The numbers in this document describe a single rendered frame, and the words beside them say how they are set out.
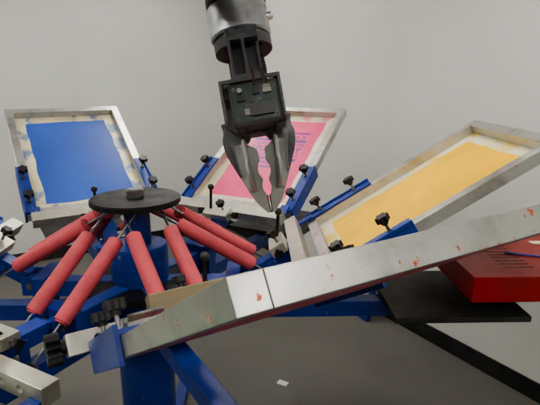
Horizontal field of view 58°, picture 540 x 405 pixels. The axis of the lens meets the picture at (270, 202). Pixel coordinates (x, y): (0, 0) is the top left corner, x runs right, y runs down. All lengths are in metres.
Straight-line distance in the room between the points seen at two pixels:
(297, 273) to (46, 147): 2.38
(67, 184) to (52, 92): 2.51
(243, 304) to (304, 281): 0.07
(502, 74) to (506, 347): 1.53
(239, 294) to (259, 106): 0.22
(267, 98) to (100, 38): 4.56
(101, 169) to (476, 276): 1.83
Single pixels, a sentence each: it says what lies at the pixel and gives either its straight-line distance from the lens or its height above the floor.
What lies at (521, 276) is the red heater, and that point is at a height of 1.11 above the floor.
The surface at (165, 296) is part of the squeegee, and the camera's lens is 1.04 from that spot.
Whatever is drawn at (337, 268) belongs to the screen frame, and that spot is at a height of 1.54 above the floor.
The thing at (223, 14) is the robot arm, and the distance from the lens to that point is 0.62.
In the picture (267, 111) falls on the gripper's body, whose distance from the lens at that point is 0.55.
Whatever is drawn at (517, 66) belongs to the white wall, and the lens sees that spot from 2.92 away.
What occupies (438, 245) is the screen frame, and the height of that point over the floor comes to 1.54.
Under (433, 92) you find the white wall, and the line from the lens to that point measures 3.24.
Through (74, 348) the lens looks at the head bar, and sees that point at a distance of 1.22.
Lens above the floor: 1.73
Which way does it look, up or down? 15 degrees down
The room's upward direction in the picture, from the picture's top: straight up
